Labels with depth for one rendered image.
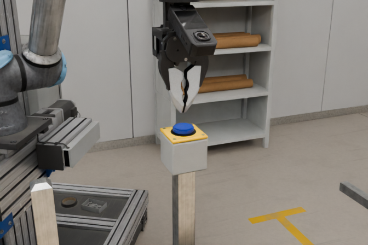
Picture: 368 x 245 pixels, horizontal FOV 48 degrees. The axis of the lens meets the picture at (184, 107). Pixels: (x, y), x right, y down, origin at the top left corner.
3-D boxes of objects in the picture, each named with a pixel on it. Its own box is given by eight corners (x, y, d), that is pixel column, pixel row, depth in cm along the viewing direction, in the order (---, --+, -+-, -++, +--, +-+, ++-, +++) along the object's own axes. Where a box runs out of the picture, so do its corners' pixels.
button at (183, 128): (169, 132, 79) (169, 123, 79) (189, 129, 81) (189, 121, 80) (177, 140, 76) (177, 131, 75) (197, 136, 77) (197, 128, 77)
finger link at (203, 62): (204, 84, 78) (205, 37, 75) (207, 86, 76) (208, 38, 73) (180, 87, 76) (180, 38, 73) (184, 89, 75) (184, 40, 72)
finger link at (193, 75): (188, 103, 83) (188, 57, 80) (200, 112, 77) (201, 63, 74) (173, 105, 81) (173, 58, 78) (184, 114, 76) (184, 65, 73)
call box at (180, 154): (160, 164, 82) (159, 127, 80) (193, 158, 85) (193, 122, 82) (172, 180, 76) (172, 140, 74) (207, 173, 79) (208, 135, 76)
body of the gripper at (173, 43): (188, 55, 81) (188, -9, 78) (207, 64, 74) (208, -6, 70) (150, 58, 79) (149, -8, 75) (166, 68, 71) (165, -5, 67)
